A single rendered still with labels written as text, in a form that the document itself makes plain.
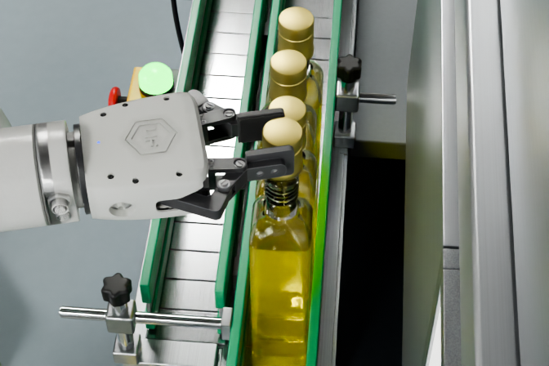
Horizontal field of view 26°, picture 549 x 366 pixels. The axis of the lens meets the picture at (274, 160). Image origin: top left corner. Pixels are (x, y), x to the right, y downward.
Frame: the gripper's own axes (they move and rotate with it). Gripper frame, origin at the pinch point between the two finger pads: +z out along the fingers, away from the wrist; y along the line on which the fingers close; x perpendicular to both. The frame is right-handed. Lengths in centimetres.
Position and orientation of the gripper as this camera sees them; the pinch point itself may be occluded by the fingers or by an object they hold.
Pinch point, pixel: (265, 144)
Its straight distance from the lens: 99.4
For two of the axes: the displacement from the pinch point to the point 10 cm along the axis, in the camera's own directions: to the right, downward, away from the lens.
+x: 0.0, 6.4, 7.7
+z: 9.8, -1.4, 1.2
